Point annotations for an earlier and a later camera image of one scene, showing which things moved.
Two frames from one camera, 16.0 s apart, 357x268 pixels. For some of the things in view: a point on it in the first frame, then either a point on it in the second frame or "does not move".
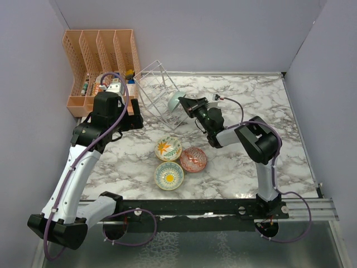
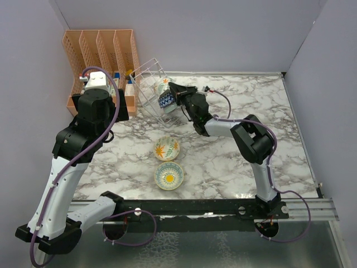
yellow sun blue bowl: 168,176 does not move
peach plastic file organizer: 92,53 does not move
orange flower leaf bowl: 168,148 does not move
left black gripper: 134,121 → 122,114
